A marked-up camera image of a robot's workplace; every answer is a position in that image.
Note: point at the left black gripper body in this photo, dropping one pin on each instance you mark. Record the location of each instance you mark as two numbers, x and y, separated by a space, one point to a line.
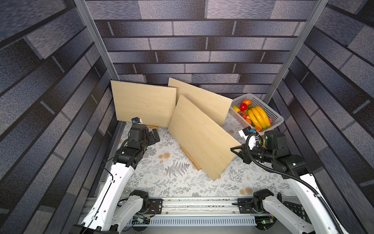
150 139

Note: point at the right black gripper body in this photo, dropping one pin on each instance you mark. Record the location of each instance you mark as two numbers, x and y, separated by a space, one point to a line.
247 153

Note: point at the wooden easel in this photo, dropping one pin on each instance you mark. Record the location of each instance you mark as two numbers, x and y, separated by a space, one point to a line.
196 165
151 127

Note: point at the plywood board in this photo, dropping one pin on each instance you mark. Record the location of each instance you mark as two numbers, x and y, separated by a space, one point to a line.
206 141
153 104
213 105

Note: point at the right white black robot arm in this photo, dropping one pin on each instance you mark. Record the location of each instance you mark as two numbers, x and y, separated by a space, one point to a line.
270 152

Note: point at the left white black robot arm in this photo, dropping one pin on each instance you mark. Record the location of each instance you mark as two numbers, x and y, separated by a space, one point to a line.
117 181

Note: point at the floral table mat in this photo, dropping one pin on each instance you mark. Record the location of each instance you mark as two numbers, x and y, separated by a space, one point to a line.
165 171

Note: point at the yellow banana bunch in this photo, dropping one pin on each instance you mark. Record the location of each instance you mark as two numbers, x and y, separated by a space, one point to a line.
259 119

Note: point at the white plastic basket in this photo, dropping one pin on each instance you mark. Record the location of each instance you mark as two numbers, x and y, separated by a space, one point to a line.
277 118

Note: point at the yellow lemon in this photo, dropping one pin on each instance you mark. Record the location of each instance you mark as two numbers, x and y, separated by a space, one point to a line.
237 109

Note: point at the red apple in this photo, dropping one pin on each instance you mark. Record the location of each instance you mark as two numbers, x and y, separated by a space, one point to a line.
243 107

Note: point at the orange fruit top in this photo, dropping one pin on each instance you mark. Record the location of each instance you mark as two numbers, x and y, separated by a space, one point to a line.
247 102

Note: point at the black calculator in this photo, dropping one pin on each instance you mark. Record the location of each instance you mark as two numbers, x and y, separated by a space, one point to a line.
298 210

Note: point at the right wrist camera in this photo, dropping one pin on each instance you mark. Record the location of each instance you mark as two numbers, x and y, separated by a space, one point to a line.
253 136

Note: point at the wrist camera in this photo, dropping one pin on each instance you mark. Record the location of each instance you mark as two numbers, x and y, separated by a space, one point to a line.
136 120
253 136

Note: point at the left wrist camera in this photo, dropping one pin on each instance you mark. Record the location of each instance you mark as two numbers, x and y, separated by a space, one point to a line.
136 120

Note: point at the aluminium rail base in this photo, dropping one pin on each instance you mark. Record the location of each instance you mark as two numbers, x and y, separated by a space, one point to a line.
194 211

